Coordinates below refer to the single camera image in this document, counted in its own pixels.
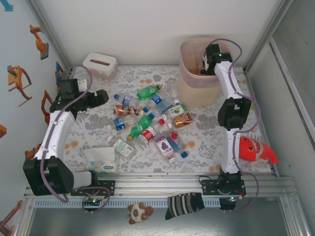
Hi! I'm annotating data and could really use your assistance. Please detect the clear bottle blue label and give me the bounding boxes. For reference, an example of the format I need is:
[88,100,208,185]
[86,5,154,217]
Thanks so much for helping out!
[107,115,138,131]
[114,93,142,109]

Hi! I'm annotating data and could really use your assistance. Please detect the brown white plush toy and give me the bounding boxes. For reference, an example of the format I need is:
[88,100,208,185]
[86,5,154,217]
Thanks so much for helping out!
[127,202,155,225]

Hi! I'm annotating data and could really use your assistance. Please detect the small circuit board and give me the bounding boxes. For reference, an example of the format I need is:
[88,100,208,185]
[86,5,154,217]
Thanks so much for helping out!
[82,196,105,207]
[225,196,244,204]

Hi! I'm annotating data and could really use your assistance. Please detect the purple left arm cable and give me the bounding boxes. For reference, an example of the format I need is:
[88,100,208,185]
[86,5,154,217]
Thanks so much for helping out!
[40,65,110,214]

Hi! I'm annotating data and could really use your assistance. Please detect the green soda bottle yellow cap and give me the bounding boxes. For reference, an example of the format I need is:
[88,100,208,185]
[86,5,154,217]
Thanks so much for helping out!
[136,84,162,101]

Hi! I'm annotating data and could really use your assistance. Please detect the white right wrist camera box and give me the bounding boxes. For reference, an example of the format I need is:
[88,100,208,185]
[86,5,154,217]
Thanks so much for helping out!
[202,50,210,70]

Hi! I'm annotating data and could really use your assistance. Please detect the blue orange wall sticker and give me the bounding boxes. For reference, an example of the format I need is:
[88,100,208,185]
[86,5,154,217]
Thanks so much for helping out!
[54,61,69,83]

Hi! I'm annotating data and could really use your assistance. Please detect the plain green bottle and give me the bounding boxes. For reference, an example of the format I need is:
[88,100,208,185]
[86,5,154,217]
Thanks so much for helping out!
[126,115,155,142]

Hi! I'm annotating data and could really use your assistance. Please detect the red plush fish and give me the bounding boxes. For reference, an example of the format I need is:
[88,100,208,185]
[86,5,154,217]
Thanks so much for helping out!
[239,136,280,165]

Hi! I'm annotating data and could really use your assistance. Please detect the pale blue square bottle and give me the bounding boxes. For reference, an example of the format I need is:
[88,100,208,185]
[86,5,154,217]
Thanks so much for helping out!
[149,98,173,119]

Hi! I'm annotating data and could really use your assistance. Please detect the red yellow tea bottle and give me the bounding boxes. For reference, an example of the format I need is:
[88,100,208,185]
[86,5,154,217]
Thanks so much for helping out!
[167,112,193,129]

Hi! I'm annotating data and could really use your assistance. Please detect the crushed clear bottle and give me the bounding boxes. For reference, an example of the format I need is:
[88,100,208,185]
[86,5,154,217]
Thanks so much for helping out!
[164,78,183,104]

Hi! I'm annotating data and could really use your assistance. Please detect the black white striped sock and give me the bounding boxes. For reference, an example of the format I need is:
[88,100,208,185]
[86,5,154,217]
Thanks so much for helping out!
[164,192,205,220]

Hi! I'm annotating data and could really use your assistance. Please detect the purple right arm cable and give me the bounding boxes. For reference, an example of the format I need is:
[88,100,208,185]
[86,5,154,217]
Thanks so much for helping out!
[209,38,261,213]

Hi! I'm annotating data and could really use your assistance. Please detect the clear bottle round blue logo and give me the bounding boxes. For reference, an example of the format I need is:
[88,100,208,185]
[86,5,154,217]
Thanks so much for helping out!
[142,93,165,113]

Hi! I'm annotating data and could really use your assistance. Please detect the orange claw wall sticker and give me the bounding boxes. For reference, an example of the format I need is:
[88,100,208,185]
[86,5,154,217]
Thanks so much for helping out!
[6,65,33,107]

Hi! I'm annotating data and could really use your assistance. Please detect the bottle with green white label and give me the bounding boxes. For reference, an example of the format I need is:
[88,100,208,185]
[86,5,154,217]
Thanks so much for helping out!
[107,136,136,157]

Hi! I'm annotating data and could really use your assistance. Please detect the brown coffee bottle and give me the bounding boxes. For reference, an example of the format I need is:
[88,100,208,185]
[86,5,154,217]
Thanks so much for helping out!
[113,105,145,117]

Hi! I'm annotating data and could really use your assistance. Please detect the aluminium rail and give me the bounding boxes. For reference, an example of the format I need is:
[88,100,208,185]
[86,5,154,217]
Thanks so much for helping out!
[24,173,295,198]

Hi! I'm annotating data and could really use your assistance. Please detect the blue drink bottle pink label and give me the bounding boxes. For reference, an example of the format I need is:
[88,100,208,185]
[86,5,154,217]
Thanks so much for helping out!
[168,131,189,158]

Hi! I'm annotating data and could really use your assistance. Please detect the bottle with purple grape label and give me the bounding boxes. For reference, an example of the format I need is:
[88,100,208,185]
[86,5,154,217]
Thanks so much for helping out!
[155,134,177,163]

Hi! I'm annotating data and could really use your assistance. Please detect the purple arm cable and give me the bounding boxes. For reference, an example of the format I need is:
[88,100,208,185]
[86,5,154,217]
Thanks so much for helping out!
[40,65,110,214]
[209,38,261,213]

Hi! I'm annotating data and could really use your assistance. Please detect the bottle with lime label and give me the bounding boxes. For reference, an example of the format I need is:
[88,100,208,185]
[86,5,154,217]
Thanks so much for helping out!
[159,103,189,121]

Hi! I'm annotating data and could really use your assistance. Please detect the soft tissue pack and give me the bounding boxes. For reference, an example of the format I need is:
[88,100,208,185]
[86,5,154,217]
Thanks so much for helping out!
[83,147,121,174]

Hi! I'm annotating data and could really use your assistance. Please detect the white perforated cable tray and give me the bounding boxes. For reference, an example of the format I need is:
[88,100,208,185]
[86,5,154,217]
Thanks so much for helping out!
[33,198,221,209]

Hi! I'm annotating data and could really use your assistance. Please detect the aluminium upright profile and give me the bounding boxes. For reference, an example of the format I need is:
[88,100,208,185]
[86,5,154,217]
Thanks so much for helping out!
[243,0,295,72]
[26,0,74,74]

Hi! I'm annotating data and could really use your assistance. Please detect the floral tablecloth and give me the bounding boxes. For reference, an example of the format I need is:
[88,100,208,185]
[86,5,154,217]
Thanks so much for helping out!
[48,65,275,174]

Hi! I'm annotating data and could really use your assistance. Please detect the white pink tissue box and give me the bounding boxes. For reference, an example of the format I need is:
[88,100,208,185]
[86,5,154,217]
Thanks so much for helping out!
[82,52,118,80]

